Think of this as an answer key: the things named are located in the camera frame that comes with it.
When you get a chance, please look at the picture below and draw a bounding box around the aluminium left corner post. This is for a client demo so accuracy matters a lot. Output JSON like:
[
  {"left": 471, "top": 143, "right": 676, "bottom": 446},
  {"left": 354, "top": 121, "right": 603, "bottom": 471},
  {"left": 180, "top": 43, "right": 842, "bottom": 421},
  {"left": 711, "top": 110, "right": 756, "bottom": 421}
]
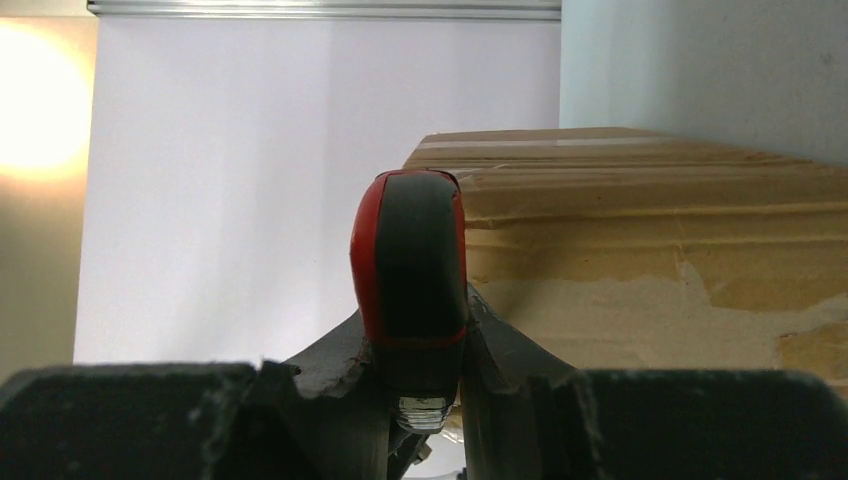
[{"left": 86, "top": 0, "right": 562, "bottom": 22}]

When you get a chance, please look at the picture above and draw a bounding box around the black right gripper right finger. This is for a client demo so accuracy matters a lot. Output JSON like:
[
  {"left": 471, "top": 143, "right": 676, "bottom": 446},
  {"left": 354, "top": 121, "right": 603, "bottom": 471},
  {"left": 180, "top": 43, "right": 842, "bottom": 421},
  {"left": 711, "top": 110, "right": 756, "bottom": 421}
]
[{"left": 460, "top": 289, "right": 847, "bottom": 479}]

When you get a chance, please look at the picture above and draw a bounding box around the red black utility knife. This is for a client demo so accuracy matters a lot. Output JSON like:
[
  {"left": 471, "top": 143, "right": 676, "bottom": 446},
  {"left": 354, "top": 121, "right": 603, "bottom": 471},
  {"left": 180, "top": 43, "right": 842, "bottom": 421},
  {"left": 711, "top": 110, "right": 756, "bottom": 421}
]
[{"left": 349, "top": 170, "right": 470, "bottom": 434}]

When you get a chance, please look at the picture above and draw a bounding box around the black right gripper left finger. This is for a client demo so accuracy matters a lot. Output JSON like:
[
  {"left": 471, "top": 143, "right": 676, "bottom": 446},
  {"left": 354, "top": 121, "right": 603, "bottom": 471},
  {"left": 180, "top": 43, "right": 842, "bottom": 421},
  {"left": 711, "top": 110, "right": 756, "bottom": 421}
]
[{"left": 1, "top": 316, "right": 398, "bottom": 479}]

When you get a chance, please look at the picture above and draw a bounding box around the brown cardboard express box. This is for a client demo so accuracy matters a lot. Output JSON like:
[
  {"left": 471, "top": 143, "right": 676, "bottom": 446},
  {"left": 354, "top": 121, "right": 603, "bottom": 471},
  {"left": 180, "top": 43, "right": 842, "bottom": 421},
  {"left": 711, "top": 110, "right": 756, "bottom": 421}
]
[{"left": 405, "top": 127, "right": 847, "bottom": 390}]

